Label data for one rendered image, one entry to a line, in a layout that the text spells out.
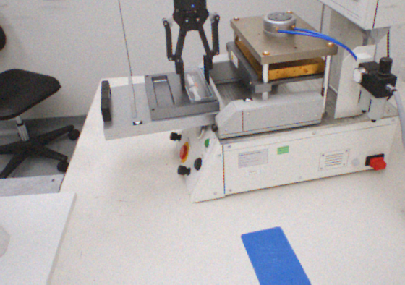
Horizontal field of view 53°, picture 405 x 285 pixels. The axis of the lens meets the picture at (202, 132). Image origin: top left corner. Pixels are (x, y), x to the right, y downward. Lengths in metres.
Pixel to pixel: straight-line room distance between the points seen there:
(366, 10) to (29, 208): 0.91
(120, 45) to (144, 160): 1.47
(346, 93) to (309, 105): 0.10
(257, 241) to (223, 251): 0.08
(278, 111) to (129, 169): 0.47
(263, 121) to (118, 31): 1.73
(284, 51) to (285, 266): 0.46
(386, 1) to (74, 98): 2.20
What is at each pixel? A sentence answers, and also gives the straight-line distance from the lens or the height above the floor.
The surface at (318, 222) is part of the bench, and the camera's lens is 1.01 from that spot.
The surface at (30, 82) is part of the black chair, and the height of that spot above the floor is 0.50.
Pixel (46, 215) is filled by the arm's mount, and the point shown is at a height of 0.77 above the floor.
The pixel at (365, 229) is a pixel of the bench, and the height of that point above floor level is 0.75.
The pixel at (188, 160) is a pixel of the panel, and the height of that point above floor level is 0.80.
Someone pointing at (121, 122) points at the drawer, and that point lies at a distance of 0.97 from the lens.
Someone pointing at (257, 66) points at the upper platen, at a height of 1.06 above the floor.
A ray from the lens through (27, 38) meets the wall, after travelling 2.71.
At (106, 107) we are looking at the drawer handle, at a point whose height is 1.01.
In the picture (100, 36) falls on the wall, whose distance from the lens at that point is 2.59.
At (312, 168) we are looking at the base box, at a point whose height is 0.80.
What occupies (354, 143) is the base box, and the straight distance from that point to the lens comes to 1.09.
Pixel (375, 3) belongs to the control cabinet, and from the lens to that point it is 0.94.
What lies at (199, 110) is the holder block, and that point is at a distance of 0.97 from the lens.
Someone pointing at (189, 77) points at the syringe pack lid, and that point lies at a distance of 1.06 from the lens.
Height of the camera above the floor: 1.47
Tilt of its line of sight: 34 degrees down
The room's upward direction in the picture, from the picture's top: 4 degrees counter-clockwise
